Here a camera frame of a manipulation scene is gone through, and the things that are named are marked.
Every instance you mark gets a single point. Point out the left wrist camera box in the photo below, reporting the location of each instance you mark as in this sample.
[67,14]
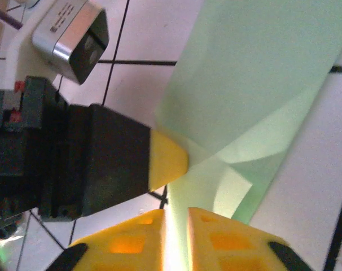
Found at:
[72,36]

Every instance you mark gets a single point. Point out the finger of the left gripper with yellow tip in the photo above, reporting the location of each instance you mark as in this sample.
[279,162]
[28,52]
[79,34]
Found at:
[117,158]

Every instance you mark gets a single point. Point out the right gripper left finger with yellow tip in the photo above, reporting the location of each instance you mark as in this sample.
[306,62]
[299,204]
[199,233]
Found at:
[117,248]

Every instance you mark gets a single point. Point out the green cloth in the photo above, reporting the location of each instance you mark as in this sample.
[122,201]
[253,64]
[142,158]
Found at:
[244,84]

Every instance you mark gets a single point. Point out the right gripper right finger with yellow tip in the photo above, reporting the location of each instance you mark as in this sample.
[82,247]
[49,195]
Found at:
[230,248]

